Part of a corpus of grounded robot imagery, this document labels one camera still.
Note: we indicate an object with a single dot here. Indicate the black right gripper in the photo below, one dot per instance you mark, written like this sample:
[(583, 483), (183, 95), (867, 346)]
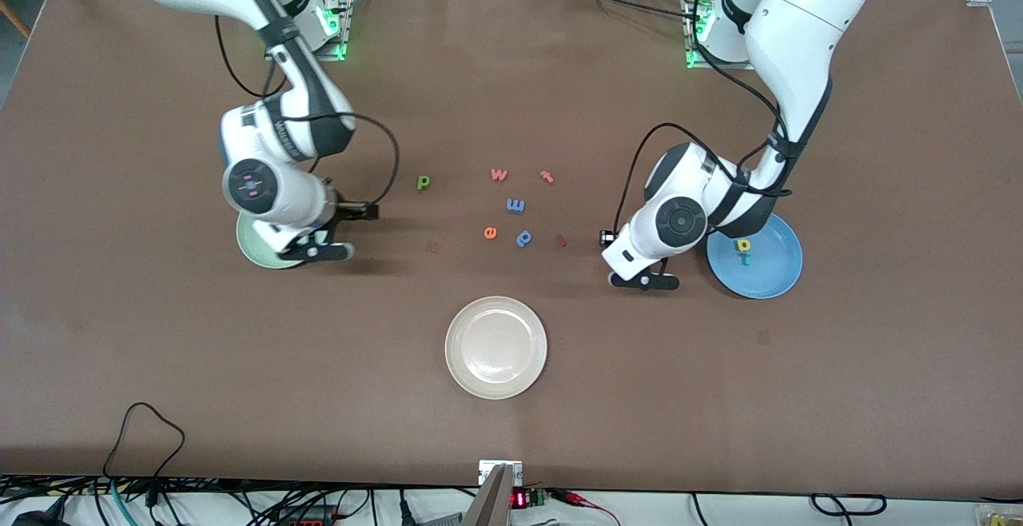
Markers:
[(349, 210)]

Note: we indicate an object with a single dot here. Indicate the yellow foam letter a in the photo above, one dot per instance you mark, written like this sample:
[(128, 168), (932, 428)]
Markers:
[(743, 245)]

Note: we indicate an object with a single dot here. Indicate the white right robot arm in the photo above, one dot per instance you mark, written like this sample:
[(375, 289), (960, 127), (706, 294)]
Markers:
[(272, 134)]

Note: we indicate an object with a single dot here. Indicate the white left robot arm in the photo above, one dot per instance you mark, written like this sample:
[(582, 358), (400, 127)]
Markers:
[(799, 38)]

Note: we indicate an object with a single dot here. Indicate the blue foam letter p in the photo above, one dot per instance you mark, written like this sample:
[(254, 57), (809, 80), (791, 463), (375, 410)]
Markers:
[(524, 238)]

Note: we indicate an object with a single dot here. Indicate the blue foam letter m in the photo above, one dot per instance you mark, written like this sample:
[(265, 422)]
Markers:
[(515, 205)]

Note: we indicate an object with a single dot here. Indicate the green plate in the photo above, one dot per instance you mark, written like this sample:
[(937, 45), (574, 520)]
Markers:
[(252, 248)]

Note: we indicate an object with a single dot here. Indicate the beige plate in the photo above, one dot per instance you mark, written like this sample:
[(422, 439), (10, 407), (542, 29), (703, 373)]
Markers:
[(495, 348)]

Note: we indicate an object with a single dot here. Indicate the blue plate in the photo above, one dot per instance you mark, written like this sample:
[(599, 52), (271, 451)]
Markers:
[(771, 270)]

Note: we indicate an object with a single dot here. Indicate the white mounting plate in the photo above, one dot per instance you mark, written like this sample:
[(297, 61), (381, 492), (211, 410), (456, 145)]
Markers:
[(487, 470)]

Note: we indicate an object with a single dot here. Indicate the green terminal block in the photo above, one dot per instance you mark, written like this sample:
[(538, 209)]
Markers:
[(539, 498)]

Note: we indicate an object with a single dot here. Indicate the red digit display module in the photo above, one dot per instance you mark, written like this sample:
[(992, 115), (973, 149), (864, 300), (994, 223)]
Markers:
[(519, 500)]

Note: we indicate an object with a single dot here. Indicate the brown wooden leg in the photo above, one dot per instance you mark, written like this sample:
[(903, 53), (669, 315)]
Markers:
[(14, 18)]

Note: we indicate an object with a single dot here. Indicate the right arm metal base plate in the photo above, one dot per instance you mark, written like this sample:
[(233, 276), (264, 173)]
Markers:
[(345, 14)]

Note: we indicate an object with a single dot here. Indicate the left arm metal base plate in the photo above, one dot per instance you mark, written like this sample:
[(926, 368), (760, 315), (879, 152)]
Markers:
[(711, 65)]

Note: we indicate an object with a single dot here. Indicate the grey camera stand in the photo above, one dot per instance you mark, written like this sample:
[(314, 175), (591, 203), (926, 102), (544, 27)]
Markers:
[(491, 502)]

